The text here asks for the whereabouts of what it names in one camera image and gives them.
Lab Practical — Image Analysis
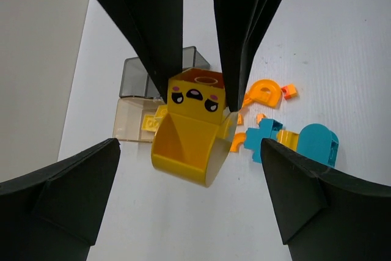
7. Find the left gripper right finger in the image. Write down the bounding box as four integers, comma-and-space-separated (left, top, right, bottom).
261, 139, 390, 260

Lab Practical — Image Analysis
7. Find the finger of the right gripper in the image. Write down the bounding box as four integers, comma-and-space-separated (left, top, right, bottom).
213, 0, 282, 112
97, 0, 183, 100

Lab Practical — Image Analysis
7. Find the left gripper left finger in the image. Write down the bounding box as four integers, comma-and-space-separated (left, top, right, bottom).
1, 138, 120, 260

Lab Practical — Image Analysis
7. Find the orange arch lego piece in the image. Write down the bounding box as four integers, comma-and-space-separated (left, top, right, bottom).
242, 79, 281, 108

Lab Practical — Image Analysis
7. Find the yellow face lego piece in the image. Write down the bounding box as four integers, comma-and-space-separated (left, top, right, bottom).
151, 68, 238, 187

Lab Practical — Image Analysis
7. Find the translucent yellow lego brick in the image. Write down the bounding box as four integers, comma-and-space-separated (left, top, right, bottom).
141, 105, 167, 132

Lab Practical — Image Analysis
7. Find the teal rounded lego brick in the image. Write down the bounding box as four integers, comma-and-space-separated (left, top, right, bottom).
296, 123, 339, 168

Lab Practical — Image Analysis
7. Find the grey transparent container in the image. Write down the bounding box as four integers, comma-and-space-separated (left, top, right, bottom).
119, 46, 210, 98

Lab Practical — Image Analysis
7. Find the small yellow square lego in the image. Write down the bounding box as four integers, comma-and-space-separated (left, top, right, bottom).
277, 130, 299, 151

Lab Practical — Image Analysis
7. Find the small orange lego stud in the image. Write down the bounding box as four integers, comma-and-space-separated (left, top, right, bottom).
281, 84, 298, 100

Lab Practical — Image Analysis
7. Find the orange transparent container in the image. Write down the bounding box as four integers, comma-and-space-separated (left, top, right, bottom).
113, 97, 164, 143

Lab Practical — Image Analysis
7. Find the orange curved lego piece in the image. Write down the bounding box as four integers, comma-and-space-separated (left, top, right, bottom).
230, 132, 246, 153

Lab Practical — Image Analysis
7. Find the small orange lego brick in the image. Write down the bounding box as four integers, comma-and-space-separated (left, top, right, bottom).
256, 113, 266, 124

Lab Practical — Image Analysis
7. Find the orange long lego brick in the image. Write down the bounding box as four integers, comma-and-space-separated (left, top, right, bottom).
237, 108, 249, 125

